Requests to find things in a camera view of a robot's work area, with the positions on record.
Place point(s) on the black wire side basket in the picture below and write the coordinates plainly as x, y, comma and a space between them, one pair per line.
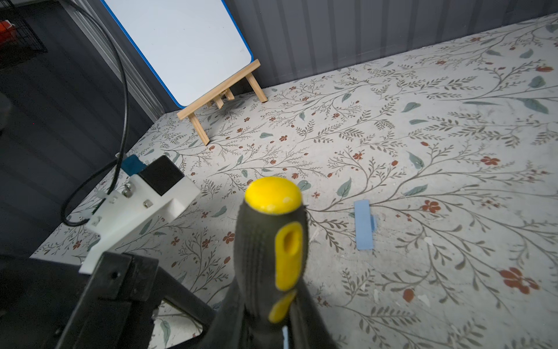
19, 42

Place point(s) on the black yellow screwdriver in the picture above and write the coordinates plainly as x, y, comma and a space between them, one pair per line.
270, 249

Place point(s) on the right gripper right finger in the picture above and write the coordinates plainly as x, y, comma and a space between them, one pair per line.
307, 329

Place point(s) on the light blue battery cover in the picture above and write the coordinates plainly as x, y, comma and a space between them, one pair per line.
365, 225

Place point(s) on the white board blue frame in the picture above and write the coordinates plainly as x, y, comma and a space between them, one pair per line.
190, 46

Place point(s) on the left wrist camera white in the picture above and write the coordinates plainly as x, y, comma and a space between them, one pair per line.
157, 190

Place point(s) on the small wooden easel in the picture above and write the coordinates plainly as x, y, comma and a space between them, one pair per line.
216, 95

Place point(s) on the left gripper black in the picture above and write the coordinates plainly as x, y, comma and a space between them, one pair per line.
45, 304

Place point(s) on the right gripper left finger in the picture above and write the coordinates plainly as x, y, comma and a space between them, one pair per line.
229, 329

